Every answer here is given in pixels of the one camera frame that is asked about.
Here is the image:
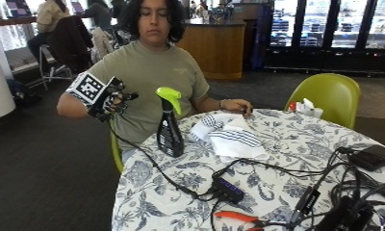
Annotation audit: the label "person in olive t-shirt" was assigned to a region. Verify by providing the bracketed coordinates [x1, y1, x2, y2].
[55, 0, 222, 165]

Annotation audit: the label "black camera device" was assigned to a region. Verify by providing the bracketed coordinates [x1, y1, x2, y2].
[314, 195, 375, 231]

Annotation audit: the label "dark bag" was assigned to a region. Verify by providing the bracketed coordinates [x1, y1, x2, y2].
[4, 78, 44, 104]

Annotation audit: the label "chair with beige coat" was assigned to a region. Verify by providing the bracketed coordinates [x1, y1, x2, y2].
[88, 26, 117, 64]

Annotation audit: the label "orange handled pliers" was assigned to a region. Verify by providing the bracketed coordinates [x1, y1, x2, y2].
[213, 210, 266, 231]

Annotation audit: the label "round wooden counter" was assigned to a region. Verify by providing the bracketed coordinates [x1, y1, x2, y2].
[174, 18, 248, 81]

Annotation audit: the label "black spray bottle green trigger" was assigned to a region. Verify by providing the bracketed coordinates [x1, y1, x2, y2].
[154, 86, 186, 159]

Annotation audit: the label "black hub cable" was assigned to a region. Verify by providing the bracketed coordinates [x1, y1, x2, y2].
[210, 158, 351, 181]

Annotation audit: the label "bundle of black cables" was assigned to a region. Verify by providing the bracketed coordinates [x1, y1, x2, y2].
[286, 145, 385, 231]

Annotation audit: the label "white blue-striped cloth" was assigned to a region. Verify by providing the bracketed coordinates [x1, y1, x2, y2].
[189, 113, 271, 164]

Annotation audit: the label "glass door display fridge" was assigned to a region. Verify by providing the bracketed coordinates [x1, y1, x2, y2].
[262, 0, 385, 76]

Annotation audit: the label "white marker cube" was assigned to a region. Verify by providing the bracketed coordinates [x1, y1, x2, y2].
[65, 70, 117, 106]

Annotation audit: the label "blue floral tablecloth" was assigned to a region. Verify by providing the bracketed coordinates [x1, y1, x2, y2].
[111, 108, 385, 231]

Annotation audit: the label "black inline adapter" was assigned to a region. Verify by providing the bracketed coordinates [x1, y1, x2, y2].
[291, 187, 322, 222]

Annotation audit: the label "black glove cable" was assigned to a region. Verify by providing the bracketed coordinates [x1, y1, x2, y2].
[108, 117, 216, 202]

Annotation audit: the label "black usb hub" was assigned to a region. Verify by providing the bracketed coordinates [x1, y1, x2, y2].
[210, 176, 246, 205]

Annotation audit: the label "metal chair with dark jacket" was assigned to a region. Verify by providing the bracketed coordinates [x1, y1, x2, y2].
[37, 14, 95, 91]

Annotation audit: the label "black flat box device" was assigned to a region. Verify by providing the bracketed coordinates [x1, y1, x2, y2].
[347, 143, 385, 172]

